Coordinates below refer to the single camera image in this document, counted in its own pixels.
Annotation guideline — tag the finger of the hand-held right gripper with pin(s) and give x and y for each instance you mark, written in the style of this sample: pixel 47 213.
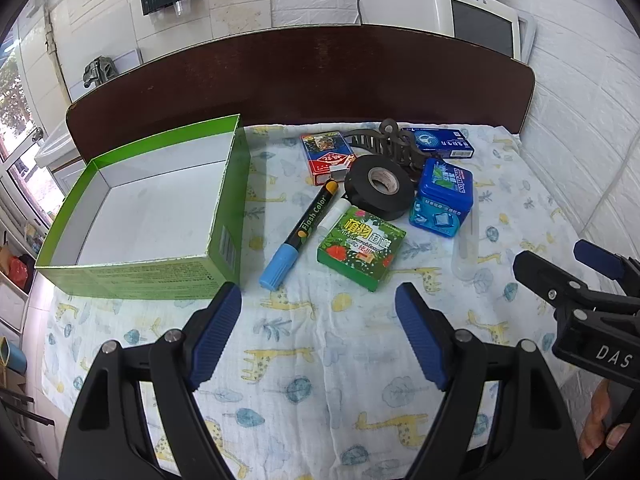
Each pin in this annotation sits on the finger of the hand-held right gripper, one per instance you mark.
pixel 597 257
pixel 537 272

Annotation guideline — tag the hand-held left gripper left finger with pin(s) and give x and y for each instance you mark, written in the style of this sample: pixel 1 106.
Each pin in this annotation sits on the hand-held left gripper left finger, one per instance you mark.
pixel 215 335

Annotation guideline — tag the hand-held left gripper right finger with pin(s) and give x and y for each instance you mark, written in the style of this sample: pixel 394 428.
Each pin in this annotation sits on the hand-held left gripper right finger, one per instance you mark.
pixel 425 340

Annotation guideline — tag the small green floral box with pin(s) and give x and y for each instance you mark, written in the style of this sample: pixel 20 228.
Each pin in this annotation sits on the small green floral box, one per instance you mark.
pixel 360 250

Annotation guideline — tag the blue mint tin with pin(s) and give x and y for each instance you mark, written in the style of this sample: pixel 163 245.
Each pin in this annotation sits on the blue mint tin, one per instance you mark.
pixel 440 200

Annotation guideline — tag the green cardboard box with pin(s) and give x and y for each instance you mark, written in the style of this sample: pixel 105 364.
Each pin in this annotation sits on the green cardboard box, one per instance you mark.
pixel 150 210

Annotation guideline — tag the black marker pen blue cap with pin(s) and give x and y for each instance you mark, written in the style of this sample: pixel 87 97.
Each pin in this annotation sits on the black marker pen blue cap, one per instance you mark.
pixel 305 225

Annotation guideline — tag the black tape roll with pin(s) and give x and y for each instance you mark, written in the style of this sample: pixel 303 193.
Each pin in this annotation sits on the black tape roll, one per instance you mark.
pixel 360 185

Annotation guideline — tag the person's right hand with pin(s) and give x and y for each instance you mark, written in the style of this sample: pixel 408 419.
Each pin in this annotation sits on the person's right hand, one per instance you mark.
pixel 600 420

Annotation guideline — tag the clear plastic tube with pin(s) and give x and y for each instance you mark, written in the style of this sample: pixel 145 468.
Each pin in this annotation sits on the clear plastic tube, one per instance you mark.
pixel 465 250

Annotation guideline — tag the giraffe printed blanket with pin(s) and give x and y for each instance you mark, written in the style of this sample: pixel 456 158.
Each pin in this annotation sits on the giraffe printed blanket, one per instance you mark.
pixel 320 360

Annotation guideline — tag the white glue stick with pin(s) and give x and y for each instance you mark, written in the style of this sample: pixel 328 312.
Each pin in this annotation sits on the white glue stick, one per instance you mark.
pixel 335 215

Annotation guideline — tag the flat blue box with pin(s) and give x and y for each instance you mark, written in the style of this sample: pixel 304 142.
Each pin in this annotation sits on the flat blue box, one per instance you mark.
pixel 435 140

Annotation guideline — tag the olive hair claw clip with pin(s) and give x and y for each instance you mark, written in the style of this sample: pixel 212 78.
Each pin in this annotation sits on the olive hair claw clip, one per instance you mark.
pixel 385 147

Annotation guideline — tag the blue cup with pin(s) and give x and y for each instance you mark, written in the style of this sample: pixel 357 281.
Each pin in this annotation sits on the blue cup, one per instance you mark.
pixel 11 357

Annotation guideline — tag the white storage shelf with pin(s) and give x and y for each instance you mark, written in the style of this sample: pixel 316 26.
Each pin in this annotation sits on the white storage shelf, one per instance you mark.
pixel 12 300

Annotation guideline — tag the red playing card box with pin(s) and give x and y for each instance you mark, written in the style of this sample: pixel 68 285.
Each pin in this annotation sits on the red playing card box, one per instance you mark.
pixel 325 160

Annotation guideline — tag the red bag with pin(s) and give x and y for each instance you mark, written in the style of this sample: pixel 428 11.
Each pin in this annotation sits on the red bag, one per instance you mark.
pixel 18 268

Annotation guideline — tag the dark wooden headboard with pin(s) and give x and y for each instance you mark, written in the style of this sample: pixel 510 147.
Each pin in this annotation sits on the dark wooden headboard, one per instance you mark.
pixel 300 75

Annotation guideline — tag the grey green toy figure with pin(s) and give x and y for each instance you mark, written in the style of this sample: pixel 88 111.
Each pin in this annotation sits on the grey green toy figure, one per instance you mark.
pixel 100 70

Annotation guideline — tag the white water dispenser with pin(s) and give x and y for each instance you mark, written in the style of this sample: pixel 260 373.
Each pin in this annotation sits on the white water dispenser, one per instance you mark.
pixel 425 5

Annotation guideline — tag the window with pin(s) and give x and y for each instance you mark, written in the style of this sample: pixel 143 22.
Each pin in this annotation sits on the window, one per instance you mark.
pixel 15 110

